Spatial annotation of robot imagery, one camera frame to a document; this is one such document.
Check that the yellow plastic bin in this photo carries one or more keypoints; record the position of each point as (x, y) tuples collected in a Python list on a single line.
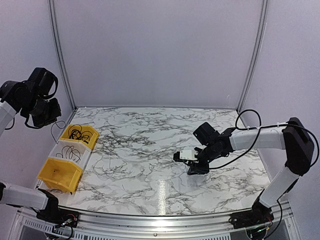
[(81, 133), (61, 175)]

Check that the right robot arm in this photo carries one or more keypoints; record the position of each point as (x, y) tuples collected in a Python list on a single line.
[(235, 182)]

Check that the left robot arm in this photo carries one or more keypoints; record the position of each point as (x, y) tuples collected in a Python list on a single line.
[(16, 98)]

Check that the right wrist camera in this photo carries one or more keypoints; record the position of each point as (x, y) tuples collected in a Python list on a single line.
[(185, 155)]

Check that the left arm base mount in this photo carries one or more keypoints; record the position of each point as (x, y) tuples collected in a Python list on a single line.
[(54, 214)]

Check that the aluminium front rail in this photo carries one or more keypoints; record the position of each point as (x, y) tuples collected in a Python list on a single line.
[(107, 226)]

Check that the near yellow plastic bin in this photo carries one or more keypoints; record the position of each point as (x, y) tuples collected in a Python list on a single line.
[(61, 175)]

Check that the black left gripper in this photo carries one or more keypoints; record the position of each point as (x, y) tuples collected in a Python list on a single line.
[(55, 112)]

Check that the far yellow plastic bin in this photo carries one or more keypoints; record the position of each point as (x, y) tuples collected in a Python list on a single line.
[(81, 133)]

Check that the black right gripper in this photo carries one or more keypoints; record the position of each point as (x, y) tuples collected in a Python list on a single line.
[(197, 169)]

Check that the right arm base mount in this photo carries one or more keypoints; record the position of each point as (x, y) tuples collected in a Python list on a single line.
[(258, 214)]

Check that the white translucent plastic bin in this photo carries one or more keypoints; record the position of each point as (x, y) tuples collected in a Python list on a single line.
[(75, 152)]

